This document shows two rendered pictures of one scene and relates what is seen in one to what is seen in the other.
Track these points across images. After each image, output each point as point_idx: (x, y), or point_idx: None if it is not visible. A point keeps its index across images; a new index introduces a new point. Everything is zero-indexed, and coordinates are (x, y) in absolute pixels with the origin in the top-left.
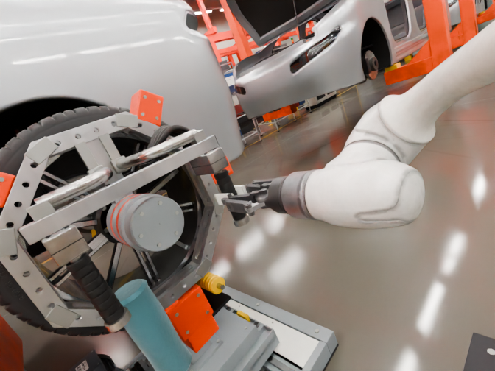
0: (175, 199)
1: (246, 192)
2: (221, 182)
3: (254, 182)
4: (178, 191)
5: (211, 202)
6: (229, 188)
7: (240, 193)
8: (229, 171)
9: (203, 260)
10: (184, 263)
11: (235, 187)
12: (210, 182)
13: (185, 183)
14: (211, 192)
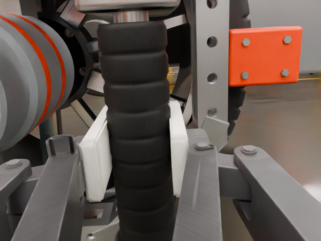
0: (178, 82)
1: (182, 178)
2: (103, 71)
3: (239, 163)
4: (184, 70)
5: (197, 120)
6: (127, 112)
7: (171, 163)
8: (286, 72)
9: (117, 223)
10: (107, 196)
11: (169, 123)
12: (217, 75)
13: (189, 58)
14: (208, 100)
